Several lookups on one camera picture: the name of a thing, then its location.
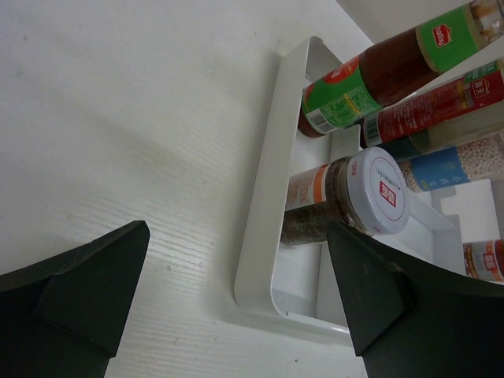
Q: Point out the tall dark soy sauce bottle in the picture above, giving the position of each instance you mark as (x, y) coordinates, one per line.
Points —
(458, 111)

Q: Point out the green label chili sauce bottle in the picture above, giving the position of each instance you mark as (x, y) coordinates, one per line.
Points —
(389, 71)

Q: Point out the dark spice jar white lid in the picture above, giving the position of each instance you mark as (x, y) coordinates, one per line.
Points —
(366, 191)

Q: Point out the white divided tray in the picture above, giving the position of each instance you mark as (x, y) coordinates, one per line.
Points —
(296, 286)

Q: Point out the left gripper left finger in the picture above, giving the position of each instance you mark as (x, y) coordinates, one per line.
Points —
(65, 316)

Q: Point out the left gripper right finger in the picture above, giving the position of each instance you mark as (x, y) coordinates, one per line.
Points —
(410, 318)

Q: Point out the light spice jar white lid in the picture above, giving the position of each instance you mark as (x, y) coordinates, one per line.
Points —
(484, 260)

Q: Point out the blue label white canister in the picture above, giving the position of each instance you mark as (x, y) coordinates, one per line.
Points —
(477, 160)

